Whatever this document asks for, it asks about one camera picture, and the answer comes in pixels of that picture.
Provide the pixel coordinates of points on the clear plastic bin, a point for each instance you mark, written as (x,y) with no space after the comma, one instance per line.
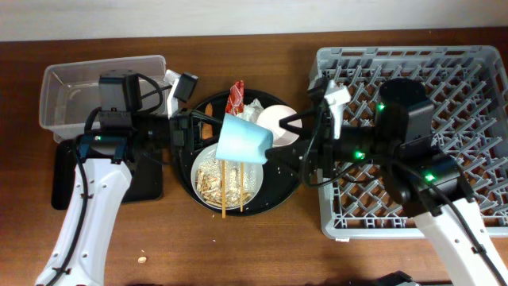
(69,92)

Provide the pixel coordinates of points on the orange carrot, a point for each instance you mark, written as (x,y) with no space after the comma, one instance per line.
(207,129)

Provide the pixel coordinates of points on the grey dishwasher rack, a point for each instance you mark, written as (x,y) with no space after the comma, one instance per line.
(468,88)

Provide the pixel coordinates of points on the round black tray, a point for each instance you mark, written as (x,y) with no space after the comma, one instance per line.
(278,183)

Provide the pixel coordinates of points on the white plate with food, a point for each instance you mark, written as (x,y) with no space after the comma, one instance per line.
(206,180)

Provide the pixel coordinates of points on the blue plastic cup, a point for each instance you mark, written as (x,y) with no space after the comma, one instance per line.
(243,141)

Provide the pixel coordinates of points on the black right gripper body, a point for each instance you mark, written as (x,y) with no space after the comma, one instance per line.
(326,148)

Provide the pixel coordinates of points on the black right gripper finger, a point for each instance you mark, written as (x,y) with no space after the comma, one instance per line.
(285,123)
(288,156)

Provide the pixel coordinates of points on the crumpled white napkin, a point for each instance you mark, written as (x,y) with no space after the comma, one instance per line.
(251,111)

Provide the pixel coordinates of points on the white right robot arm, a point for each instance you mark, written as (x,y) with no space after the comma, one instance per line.
(426,182)

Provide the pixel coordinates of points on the black rectangular tray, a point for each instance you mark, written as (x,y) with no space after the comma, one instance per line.
(147,183)

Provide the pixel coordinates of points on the red snack wrapper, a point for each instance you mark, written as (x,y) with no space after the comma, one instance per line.
(235,101)

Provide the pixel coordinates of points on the pink bowl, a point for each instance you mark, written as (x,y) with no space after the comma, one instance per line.
(269,119)

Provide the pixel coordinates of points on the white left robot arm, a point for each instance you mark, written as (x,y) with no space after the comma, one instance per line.
(102,177)

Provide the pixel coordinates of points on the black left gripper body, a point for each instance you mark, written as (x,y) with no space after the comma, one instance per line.
(180,136)

